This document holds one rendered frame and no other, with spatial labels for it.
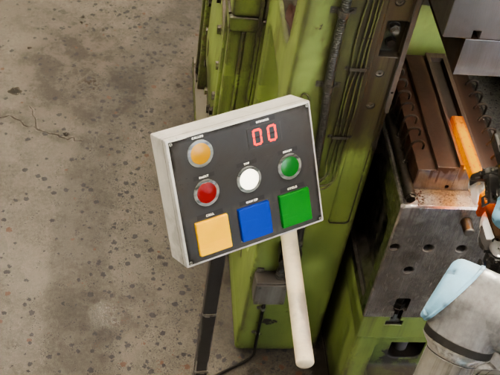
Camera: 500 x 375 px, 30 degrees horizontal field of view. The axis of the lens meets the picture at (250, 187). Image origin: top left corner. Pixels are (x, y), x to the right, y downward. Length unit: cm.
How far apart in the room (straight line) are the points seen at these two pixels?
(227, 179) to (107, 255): 132
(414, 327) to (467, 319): 115
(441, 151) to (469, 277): 82
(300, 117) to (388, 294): 69
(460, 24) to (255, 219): 58
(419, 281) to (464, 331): 98
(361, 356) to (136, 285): 82
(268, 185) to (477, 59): 51
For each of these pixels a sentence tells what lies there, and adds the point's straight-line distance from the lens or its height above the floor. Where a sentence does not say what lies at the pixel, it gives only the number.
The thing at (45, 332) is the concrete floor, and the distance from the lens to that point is 302.
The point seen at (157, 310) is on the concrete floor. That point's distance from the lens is 306.
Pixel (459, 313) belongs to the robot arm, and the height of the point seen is 135.
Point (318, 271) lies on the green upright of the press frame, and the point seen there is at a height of 41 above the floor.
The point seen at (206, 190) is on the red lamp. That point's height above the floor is 110.
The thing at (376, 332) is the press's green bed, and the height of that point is 39.
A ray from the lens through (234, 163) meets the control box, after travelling 193.
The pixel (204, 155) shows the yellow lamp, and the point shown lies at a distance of 189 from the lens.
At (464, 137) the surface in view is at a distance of 231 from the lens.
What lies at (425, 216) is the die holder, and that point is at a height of 88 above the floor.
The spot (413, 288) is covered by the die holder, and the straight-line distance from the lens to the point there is 249.
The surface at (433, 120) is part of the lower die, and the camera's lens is 236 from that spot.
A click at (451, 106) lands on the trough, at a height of 99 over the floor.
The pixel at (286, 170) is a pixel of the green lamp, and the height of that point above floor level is 109.
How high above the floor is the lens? 248
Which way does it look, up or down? 46 degrees down
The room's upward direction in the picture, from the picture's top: 10 degrees clockwise
